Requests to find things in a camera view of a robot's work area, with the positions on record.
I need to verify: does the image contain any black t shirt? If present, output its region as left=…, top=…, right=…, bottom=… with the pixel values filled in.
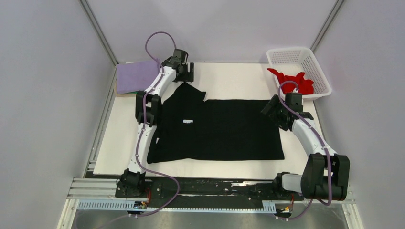
left=147, top=83, right=285, bottom=164

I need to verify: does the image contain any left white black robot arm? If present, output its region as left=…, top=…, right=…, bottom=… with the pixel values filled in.
left=116, top=49, right=194, bottom=198

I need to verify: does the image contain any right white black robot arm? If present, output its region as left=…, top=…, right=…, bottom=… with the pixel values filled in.
left=261, top=93, right=350, bottom=203

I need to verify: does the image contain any red t shirt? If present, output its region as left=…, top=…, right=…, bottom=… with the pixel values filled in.
left=267, top=68, right=314, bottom=95

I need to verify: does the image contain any folded purple t shirt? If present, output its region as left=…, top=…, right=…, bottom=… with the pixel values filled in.
left=116, top=60, right=160, bottom=93

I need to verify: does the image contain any white plastic basket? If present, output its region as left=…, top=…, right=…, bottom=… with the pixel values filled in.
left=266, top=47, right=332, bottom=101

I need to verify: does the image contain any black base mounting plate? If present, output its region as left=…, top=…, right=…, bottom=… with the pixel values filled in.
left=114, top=176, right=305, bottom=211

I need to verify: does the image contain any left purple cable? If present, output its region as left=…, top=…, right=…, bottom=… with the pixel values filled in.
left=128, top=31, right=181, bottom=219

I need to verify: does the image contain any white slotted cable duct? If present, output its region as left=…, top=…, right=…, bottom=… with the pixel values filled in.
left=77, top=200, right=276, bottom=213

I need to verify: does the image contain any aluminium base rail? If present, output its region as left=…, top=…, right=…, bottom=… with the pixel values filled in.
left=57, top=177, right=363, bottom=229

